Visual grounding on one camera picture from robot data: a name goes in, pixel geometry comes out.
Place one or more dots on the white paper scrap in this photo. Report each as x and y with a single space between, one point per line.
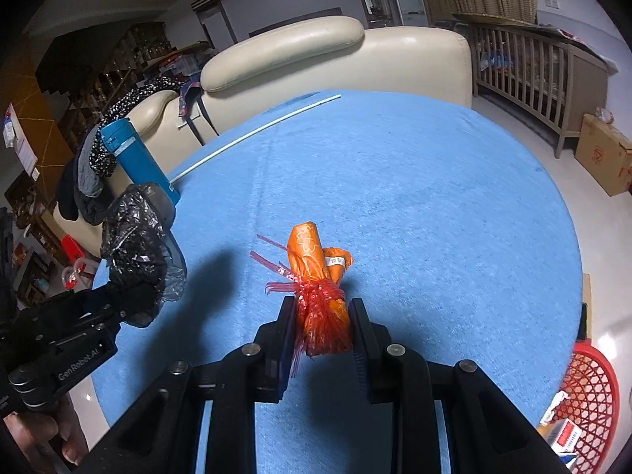
555 405

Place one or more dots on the wooden slatted crib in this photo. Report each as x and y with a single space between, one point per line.
582 89

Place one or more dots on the wooden shelf unit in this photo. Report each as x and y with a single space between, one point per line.
123 54

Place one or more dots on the red white small carton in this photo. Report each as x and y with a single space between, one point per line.
565 437

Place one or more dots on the white refrigerator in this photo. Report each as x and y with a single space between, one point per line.
407 2

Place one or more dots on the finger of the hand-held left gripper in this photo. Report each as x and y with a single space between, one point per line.
89 306

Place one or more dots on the red plastic mesh basket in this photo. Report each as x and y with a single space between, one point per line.
592 370

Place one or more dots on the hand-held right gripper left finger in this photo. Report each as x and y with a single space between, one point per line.
285 338

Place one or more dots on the cream leather sofa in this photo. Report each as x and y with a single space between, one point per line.
296 59

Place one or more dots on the orange packet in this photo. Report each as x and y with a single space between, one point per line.
308 252

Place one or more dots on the blue cloth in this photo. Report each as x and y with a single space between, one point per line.
419 207

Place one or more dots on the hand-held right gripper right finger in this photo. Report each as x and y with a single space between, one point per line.
359 345

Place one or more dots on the red plastic stool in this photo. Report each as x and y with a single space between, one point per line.
74 252

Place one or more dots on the clear plastic bottle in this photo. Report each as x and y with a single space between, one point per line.
605 114

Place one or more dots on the dark grey garment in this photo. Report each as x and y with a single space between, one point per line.
84 182

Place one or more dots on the spotted dark garment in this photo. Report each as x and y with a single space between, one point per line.
143 94

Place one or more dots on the brown cardboard carton red print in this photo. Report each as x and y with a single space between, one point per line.
602 158

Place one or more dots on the black plastic bag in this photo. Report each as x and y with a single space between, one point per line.
133 247

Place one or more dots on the thin white stick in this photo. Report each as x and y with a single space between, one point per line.
332 97

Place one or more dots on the blue thermos bottle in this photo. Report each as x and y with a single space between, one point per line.
133 158

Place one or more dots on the person's left hand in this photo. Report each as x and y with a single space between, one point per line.
44 434

